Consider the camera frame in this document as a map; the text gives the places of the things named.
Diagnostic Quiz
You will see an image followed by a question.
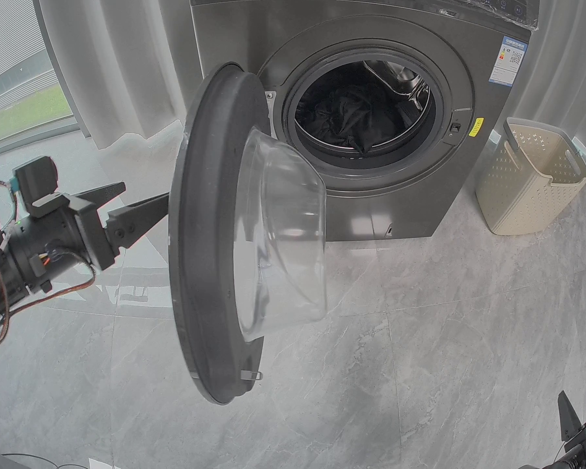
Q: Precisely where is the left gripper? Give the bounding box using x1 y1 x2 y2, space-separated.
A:
6 181 171 295

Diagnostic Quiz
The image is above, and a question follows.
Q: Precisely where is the washing machine door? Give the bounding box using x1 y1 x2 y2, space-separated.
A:
168 62 329 406

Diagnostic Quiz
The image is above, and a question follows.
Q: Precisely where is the cream laundry basket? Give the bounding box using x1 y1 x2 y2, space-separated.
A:
475 116 586 236

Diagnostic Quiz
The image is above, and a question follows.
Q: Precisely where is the heap of dark clothes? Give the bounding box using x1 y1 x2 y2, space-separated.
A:
297 86 407 158

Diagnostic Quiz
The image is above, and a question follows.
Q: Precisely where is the grey washing machine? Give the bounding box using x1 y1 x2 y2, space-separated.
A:
186 0 541 243

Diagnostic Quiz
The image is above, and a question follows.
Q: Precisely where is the white curtain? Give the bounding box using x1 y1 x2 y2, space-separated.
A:
488 0 586 157
28 0 202 151

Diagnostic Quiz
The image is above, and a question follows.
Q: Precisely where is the window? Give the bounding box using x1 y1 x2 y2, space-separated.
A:
0 0 87 161

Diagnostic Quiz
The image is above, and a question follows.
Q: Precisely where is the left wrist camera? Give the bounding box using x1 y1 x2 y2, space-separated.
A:
12 155 70 220

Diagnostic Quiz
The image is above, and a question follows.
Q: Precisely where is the black cable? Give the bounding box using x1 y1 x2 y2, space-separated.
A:
0 452 91 469

